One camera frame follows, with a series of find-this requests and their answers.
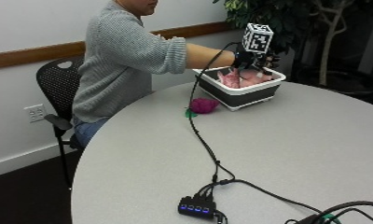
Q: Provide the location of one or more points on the pink soft toy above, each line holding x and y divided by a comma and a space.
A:
248, 78

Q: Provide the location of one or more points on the white marker cube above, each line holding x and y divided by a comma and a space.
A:
258, 38

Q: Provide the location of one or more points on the white and grey tub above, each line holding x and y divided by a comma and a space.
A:
240, 91

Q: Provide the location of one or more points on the green indoor tree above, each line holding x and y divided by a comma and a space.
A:
278, 18

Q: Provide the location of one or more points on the magenta plush fruit toy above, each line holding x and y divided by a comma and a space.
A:
203, 105

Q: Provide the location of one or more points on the the person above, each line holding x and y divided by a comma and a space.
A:
117, 62

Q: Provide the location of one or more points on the black hub with blue lights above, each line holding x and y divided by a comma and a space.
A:
196, 206

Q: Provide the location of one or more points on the black mesh chair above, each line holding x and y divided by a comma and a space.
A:
58, 81

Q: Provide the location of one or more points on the white baseboard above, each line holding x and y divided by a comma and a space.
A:
25, 160

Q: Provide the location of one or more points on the wooden wall rail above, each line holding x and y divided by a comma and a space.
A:
38, 53

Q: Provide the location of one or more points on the white wall outlet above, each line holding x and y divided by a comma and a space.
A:
35, 113

